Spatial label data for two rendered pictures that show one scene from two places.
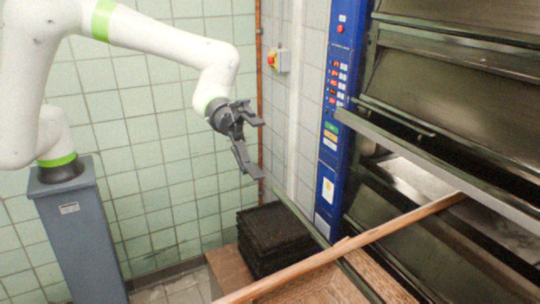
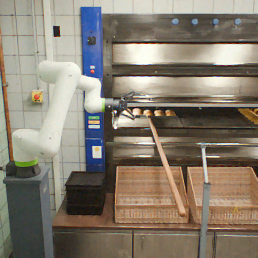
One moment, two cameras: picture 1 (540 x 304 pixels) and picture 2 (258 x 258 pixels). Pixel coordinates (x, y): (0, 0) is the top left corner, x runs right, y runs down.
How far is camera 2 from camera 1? 207 cm
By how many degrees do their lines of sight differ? 58
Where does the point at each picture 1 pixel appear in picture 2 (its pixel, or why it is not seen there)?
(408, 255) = (149, 151)
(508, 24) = (162, 61)
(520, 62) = (166, 70)
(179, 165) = not seen: outside the picture
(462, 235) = (166, 129)
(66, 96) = not seen: outside the picture
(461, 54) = (148, 71)
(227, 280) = (82, 223)
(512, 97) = (166, 80)
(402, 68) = (125, 81)
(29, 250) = not seen: outside the picture
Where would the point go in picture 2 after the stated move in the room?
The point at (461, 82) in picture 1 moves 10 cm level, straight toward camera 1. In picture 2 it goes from (150, 80) to (157, 81)
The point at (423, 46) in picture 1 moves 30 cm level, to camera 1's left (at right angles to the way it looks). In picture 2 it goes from (134, 71) to (115, 75)
